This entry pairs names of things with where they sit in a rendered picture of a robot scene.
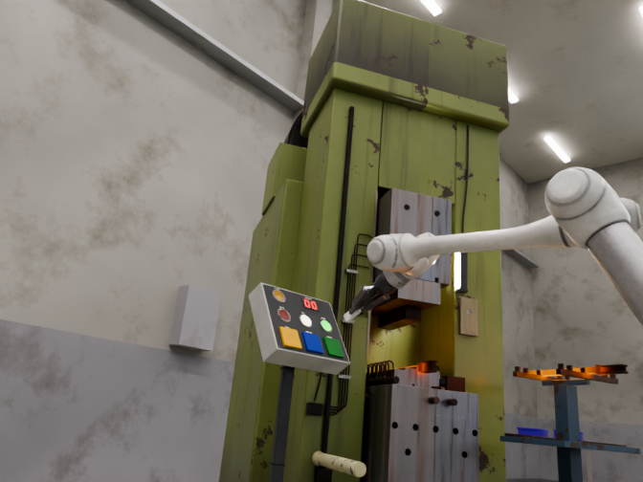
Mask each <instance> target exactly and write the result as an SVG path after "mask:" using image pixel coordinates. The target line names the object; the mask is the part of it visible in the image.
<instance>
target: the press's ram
mask: <svg viewBox="0 0 643 482"><path fill-rule="evenodd" d="M426 232H430V233H431V234H433V235H434V236H440V235H450V234H452V201H449V200H445V199H440V198H436V197H432V196H428V195H423V194H419V193H414V192H410V191H405V190H402V189H397V188H392V189H390V190H389V191H388V192H387V193H386V194H385V195H384V196H383V197H382V198H380V199H379V200H378V201H377V216H376V232H375V237H377V236H379V235H389V234H399V233H410V234H412V235H413V236H414V237H416V236H418V235H420V234H423V233H426ZM382 272H383V271H382V270H379V269H377V268H376V267H374V266H373V281H372V284H373V283H375V281H376V278H377V276H379V275H380V274H381V273H382ZM414 279H420V280H425V281H430V282H436V283H441V289H442V288H445V287H447V286H450V285H451V254H450V253H445V254H441V255H440V256H439V258H438V259H437V260H436V261H435V263H434V264H433V265H432V266H430V267H429V268H428V269H427V270H426V271H425V272H423V273H422V274H421V275H419V276H417V277H415V278H414Z"/></svg>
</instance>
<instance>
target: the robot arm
mask: <svg viewBox="0 0 643 482"><path fill-rule="evenodd" d="M544 199H545V204H546V207H547V209H548V211H549V212H550V214H551V216H548V217H546V218H544V219H542V220H539V221H536V222H534V223H531V224H528V225H524V226H520V227H516V228H511V229H504V230H487V231H478V232H469V233H460V234H450V235H440V236H434V235H433V234H431V233H430V232H426V233H423V234H420V235H418V236H416V237H414V236H413V235H412V234H410V233H399V234H389V235H379V236H377V237H375V238H373V239H372V240H371V241H370V242H369V243H368V245H367V251H366V253H367V257H368V261H369V262H370V263H371V264H372V265H373V266H374V267H376V268H377V269H379V270H382V271H383V272H382V273H381V274H380V275H379V276H377V278H376V281H375V283H373V284H371V285H370V286H368V287H367V286H366V285H363V287H362V290H361V291H360V292H359V293H358V294H357V295H356V297H355V298H354V299H353V301H352V304H353V307H352V308H351V309H349V311H348V312H347V313H345V314H344V320H345V322H349V321H351V320H352V319H354V318H355V317H356V316H358V315H359V314H360V313H361V312H362V313H363V314H364V313H365V311H367V312H368V311H370V310H371V309H373V308H374V307H376V306H378V305H379V304H381V303H382V302H384V301H386V300H389V299H390V297H389V295H391V294H392V293H394V292H395V291H396V290H397V289H401V288H403V287H404V286H405V285H406V284H407V283H409V282H410V281H411V280H412V279H414V278H415V277H417V276H419V275H421V274H422V273H423V272H425V271H426V270H427V269H428V268H429V267H430V266H432V265H433V264H434V263H435V261H436V260H437V259H438V258H439V256H440V255H441V254H445V253H461V252H492V251H506V250H516V249H528V248H570V247H579V248H581V249H584V250H586V251H589V252H590V253H591V254H592V256H593V257H594V259H595V260H596V262H597V263H598V264H599V266H600V267H601V269H602V270H603V271H604V273H605V274H606V276H607V277H608V278H609V280H610V282H611V283H612V284H613V286H614V287H615V289H616V290H617V291H618V293H619V294H620V295H621V296H622V298H623V299H624V300H625V302H626V303H627V305H628V306H629V307H630V309H631V310H632V312H633V313H634V315H635V316H636V318H637V319H638V320H639V322H640V323H641V325H642V326H643V242H642V240H641V239H640V238H639V237H638V235H637V234H636V233H635V232H636V231H638V230H639V228H640V227H641V226H642V222H641V216H640V209H639V205H638V204H637V203H636V202H635V201H633V200H630V199H626V198H619V197H618V195H617V194H616V192H615V191H614V190H613V189H612V188H611V187H610V185H609V184H608V183H607V182H606V180H605V179H604V178H603V177H602V176H600V175H599V174H598V173H597V172H595V171H593V170H591V169H588V168H583V167H569V168H567V169H565V170H563V171H560V172H559V173H557V174H556V175H555V176H554V177H553V178H552V179H551V180H550V181H549V182H548V183H547V185H546V189H545V194H544ZM368 307H369V308H368Z"/></svg>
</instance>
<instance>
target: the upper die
mask: <svg viewBox="0 0 643 482"><path fill-rule="evenodd" d="M440 290H441V283H436V282H430V281H425V280H420V279H412V280H411V281H410V282H409V283H407V284H406V285H405V286H404V287H403V288H401V289H397V290H396V291H395V292H394V293H392V294H391V295H389V297H390V299H389V300H386V301H384V302H382V303H381V304H379V305H378V306H376V307H374V308H373V309H371V314H370V315H371V316H375V317H379V316H381V315H383V314H386V313H388V312H391V311H393V310H396V309H398V308H401V307H403V306H406V305H408V306H414V307H420V308H421V312H422V311H425V310H427V309H430V308H432V307H435V306H438V305H440Z"/></svg>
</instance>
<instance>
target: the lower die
mask: <svg viewBox="0 0 643 482"><path fill-rule="evenodd" d="M392 376H397V377H399V380H400V381H399V383H396V384H403V385H409V386H412V384H413V383H414V386H417V387H426V388H432V386H439V371H437V372H435V373H428V374H427V373H421V372H418V366H415V367H409V368H407V367H404V368H397V369H390V370H387V377H392Z"/></svg>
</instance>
